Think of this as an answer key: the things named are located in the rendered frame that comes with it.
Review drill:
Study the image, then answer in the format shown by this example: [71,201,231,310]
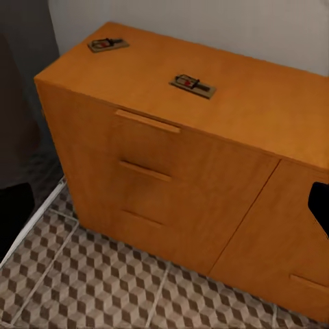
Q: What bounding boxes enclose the mousetrap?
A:
[88,38,129,53]
[169,74,217,99]

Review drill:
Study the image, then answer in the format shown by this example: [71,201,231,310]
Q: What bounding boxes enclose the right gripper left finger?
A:
[0,182,35,263]

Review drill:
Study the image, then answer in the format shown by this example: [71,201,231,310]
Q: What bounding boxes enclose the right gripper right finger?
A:
[308,182,329,233]

